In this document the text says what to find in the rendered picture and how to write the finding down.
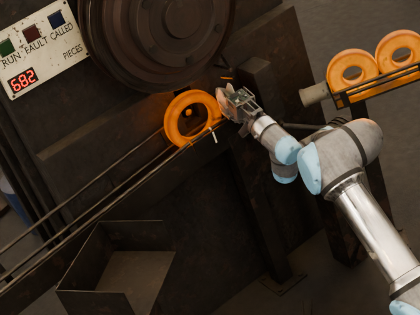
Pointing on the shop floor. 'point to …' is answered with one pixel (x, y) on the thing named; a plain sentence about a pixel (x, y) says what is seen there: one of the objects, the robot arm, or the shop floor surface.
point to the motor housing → (340, 225)
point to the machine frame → (210, 253)
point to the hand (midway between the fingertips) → (219, 92)
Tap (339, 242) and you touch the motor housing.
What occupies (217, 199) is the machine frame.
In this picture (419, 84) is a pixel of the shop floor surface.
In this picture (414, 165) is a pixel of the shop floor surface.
